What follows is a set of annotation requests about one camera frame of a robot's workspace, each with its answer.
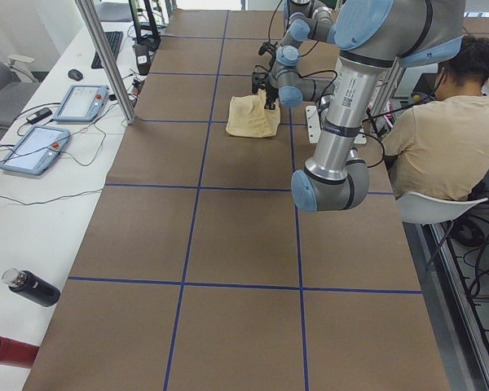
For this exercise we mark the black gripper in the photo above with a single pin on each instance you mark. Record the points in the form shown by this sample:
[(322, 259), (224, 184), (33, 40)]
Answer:
[(270, 93)]

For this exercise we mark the cream long sleeve shirt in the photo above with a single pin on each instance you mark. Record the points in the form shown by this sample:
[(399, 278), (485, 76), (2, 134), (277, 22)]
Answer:
[(249, 118)]

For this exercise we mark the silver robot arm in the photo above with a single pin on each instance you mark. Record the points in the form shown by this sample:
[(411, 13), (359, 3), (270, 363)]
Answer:
[(305, 20), (371, 36)]

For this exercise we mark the person in beige shirt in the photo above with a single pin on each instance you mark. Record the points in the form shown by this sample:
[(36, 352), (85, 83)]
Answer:
[(441, 149)]

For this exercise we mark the white plastic chair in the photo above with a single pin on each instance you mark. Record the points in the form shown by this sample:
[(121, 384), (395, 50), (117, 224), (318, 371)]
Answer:
[(421, 209)]

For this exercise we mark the far teach pendant tablet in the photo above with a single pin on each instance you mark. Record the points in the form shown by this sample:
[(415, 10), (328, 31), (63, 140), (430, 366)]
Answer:
[(81, 104)]

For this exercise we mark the teach pendant tablet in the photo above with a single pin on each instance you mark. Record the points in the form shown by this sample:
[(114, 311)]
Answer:
[(36, 151), (81, 104)]

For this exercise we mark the black computer mouse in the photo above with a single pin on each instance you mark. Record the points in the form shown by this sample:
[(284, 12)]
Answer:
[(75, 74)]

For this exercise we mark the black power adapter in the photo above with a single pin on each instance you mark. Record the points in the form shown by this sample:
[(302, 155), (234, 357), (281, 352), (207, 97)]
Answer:
[(38, 116)]

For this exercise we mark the near teach pendant tablet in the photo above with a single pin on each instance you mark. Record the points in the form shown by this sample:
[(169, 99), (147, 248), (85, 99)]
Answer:
[(36, 151)]

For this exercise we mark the black water bottle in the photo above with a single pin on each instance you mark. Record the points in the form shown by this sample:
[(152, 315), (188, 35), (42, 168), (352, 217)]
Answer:
[(30, 286)]

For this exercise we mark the red bottle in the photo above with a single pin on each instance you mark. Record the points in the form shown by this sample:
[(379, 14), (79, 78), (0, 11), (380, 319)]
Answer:
[(15, 353)]

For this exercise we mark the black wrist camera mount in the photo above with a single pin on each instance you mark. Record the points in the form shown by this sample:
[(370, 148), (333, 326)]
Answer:
[(259, 81)]

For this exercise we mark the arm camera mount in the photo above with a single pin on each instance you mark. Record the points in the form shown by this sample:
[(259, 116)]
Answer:
[(268, 47)]

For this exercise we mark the aluminium frame post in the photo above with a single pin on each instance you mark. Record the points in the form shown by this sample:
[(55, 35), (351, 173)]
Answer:
[(97, 34)]

